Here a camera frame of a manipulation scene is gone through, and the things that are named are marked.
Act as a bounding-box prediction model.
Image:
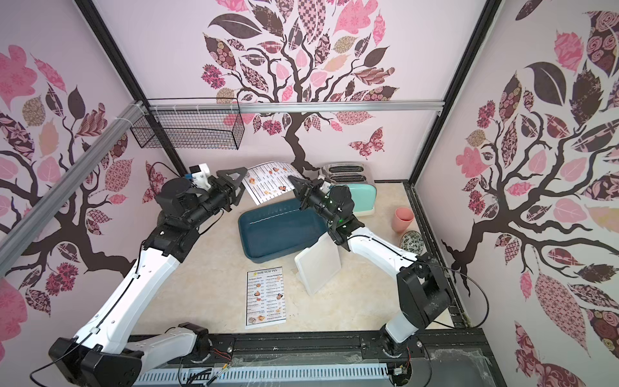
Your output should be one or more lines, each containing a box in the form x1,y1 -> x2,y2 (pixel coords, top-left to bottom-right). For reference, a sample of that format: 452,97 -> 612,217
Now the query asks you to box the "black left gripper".
186,167 -> 249,227

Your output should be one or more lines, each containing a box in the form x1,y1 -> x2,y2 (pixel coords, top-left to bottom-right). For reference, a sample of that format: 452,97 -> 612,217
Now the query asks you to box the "new Dim Sum Inn menu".
243,161 -> 303,205

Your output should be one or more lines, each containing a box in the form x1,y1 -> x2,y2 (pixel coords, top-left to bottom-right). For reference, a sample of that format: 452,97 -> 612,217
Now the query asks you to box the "clear acrylic menu holder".
294,233 -> 342,296

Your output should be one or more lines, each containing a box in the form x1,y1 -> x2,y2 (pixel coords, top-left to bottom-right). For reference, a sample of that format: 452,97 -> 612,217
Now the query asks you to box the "old Dim Sum Inn menu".
245,267 -> 287,329

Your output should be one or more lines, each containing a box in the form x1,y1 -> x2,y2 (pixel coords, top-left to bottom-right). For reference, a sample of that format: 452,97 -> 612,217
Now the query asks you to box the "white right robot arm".
289,175 -> 454,358

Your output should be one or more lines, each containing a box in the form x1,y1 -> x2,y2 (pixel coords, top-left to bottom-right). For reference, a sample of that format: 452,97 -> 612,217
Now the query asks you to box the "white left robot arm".
48,164 -> 248,386

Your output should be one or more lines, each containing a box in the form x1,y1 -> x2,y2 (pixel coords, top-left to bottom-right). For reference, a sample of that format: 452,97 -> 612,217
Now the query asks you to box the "teal plastic tray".
238,198 -> 327,264

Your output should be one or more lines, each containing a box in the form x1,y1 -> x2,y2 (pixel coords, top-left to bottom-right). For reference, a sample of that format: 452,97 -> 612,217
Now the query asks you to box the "mint green toaster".
321,162 -> 377,217

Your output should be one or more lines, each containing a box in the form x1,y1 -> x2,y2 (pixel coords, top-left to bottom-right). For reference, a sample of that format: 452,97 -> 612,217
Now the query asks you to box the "pink plastic cup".
391,207 -> 414,234

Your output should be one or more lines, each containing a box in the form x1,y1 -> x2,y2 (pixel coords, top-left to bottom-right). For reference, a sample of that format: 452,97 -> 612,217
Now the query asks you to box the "pink floral ceramic bowl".
399,230 -> 427,255

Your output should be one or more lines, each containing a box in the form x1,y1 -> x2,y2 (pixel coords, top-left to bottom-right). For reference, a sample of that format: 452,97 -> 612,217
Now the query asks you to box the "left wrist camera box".
190,163 -> 211,191

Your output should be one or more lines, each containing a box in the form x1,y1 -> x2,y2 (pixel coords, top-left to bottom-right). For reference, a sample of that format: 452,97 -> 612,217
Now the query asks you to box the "black wire basket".
132,97 -> 245,150

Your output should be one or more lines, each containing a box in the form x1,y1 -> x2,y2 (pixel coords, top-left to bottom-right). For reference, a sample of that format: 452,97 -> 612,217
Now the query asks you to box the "aluminium frame rail back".
148,100 -> 445,114

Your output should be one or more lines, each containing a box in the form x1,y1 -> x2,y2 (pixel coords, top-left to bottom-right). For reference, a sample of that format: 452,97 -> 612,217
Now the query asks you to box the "aluminium frame rail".
148,100 -> 445,114
1,101 -> 146,276

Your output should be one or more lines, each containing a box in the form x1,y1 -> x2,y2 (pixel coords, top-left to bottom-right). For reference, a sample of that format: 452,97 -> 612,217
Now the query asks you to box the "white slotted cable duct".
135,364 -> 391,386

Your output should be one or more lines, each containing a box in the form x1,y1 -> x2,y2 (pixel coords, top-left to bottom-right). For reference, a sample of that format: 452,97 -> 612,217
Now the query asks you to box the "aluminium frame rail left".
1,101 -> 146,276

